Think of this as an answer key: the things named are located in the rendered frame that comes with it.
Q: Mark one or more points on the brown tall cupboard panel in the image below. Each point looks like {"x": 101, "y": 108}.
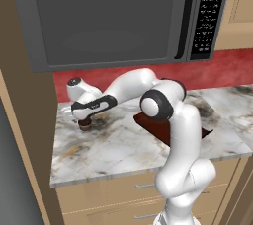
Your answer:
{"x": 29, "y": 71}

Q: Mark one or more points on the grey microwave oven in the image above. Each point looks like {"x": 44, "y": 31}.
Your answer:
{"x": 105, "y": 21}

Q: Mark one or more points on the beige drawer front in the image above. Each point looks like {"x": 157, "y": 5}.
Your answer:
{"x": 108, "y": 192}
{"x": 112, "y": 215}

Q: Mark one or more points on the brown cupcake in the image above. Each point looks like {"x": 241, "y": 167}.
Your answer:
{"x": 85, "y": 126}

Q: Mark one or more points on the dark red tray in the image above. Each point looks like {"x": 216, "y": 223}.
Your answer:
{"x": 153, "y": 127}

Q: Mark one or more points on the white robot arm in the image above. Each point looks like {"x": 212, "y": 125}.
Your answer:
{"x": 184, "y": 136}

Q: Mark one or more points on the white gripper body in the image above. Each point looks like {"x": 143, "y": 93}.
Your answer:
{"x": 66, "y": 109}

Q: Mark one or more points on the beige wall cupboard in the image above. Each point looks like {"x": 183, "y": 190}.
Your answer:
{"x": 235, "y": 8}

